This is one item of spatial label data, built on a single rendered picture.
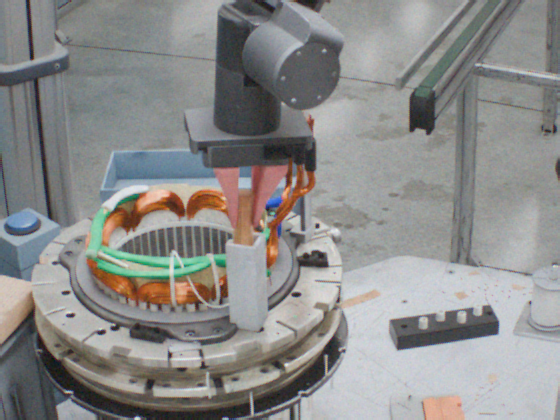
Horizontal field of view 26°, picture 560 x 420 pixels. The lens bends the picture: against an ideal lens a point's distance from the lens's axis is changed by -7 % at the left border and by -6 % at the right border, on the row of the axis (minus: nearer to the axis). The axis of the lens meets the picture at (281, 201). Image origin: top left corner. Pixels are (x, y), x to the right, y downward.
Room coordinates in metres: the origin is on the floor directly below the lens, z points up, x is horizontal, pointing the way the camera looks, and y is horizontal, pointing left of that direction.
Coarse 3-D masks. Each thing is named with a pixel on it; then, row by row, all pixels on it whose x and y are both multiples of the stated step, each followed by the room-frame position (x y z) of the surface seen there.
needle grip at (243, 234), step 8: (240, 192) 0.98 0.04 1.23; (248, 192) 0.98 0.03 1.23; (240, 200) 0.97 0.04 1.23; (248, 200) 0.97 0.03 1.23; (240, 208) 0.97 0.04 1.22; (248, 208) 0.97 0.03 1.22; (240, 216) 0.97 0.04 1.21; (248, 216) 0.97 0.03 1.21; (240, 224) 0.97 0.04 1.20; (248, 224) 0.97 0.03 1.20; (240, 232) 0.97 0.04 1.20; (248, 232) 0.97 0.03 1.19; (240, 240) 0.97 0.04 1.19; (248, 240) 0.97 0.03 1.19
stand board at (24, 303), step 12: (0, 276) 1.11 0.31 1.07; (0, 288) 1.09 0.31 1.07; (12, 288) 1.09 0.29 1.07; (24, 288) 1.09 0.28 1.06; (0, 300) 1.06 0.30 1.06; (12, 300) 1.06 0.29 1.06; (24, 300) 1.07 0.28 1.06; (0, 312) 1.04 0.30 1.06; (12, 312) 1.04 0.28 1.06; (24, 312) 1.06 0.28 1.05; (0, 324) 1.02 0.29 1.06; (12, 324) 1.04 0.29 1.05; (0, 336) 1.01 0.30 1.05
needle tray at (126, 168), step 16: (112, 160) 1.39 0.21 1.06; (128, 160) 1.41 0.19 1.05; (144, 160) 1.41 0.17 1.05; (160, 160) 1.41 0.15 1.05; (176, 160) 1.41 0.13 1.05; (192, 160) 1.41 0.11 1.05; (112, 176) 1.38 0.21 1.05; (128, 176) 1.41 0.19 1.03; (144, 176) 1.41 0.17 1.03; (160, 176) 1.41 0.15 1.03; (176, 176) 1.41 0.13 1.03; (192, 176) 1.41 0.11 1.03; (208, 176) 1.41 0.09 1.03; (240, 176) 1.41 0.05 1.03; (112, 192) 1.31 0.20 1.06
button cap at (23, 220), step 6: (12, 216) 1.29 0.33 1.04; (18, 216) 1.29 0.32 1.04; (24, 216) 1.29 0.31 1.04; (30, 216) 1.29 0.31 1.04; (12, 222) 1.27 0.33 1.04; (18, 222) 1.27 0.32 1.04; (24, 222) 1.27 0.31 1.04; (30, 222) 1.27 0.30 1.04; (36, 222) 1.28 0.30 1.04; (12, 228) 1.27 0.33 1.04; (18, 228) 1.26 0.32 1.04; (24, 228) 1.27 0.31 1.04; (30, 228) 1.27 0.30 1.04
